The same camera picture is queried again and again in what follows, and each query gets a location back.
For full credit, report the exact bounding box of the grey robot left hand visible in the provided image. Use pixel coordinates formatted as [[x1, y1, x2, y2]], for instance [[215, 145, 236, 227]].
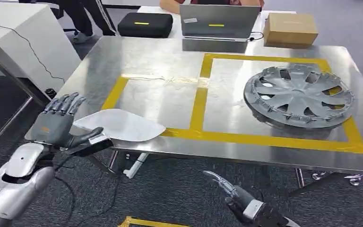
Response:
[[31, 92, 105, 150]]

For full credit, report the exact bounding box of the pale curved panel part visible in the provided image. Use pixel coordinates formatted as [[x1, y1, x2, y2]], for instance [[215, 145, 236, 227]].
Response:
[[72, 108, 167, 143]]

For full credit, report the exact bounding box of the white side desk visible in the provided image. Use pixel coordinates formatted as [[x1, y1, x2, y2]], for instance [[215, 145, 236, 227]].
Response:
[[0, 1, 82, 95]]

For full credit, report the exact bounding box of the steel bench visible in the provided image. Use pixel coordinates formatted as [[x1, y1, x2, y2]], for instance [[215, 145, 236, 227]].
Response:
[[25, 35, 363, 199]]

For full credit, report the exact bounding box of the standing person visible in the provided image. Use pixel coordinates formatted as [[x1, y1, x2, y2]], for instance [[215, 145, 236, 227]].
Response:
[[18, 0, 117, 45]]

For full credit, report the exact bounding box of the yellow floor tape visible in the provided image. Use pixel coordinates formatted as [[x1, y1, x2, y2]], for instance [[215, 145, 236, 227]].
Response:
[[117, 216, 192, 227]]

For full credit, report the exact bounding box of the black carry case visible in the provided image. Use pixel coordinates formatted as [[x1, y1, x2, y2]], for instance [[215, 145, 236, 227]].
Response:
[[117, 12, 174, 39]]

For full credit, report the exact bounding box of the person behind laptop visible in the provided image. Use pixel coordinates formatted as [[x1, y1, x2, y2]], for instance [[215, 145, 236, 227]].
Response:
[[159, 0, 266, 15]]

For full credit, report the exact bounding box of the grey laptop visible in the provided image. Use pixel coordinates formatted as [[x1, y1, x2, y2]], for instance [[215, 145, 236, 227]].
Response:
[[179, 3, 261, 42]]

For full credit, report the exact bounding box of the grey wheel hub cap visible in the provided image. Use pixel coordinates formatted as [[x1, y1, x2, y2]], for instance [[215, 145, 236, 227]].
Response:
[[243, 64, 355, 130]]

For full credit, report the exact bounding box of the brown cardboard box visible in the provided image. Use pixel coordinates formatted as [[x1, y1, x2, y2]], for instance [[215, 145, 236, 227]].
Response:
[[262, 12, 319, 50]]

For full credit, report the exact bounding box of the chrome caster base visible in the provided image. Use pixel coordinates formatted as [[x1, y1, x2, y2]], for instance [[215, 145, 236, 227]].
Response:
[[311, 171, 363, 187]]

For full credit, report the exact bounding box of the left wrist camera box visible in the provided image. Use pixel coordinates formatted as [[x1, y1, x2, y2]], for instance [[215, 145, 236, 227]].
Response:
[[65, 134, 114, 158]]

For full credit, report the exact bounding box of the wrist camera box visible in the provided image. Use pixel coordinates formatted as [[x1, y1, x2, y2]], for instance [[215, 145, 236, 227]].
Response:
[[65, 134, 114, 158], [242, 199, 291, 227]]

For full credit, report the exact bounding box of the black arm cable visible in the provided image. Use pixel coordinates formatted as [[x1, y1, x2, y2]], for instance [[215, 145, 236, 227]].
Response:
[[51, 155, 121, 227]]

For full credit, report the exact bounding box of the thin black desk cable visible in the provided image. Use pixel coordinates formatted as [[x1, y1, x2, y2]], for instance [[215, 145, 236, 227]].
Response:
[[0, 21, 66, 84]]

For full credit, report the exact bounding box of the black laptop cable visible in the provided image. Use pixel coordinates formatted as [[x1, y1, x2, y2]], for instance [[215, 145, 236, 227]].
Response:
[[246, 31, 266, 42]]

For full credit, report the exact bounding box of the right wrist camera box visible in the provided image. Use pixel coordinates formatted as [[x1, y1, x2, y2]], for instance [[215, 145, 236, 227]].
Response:
[[242, 199, 291, 227]]

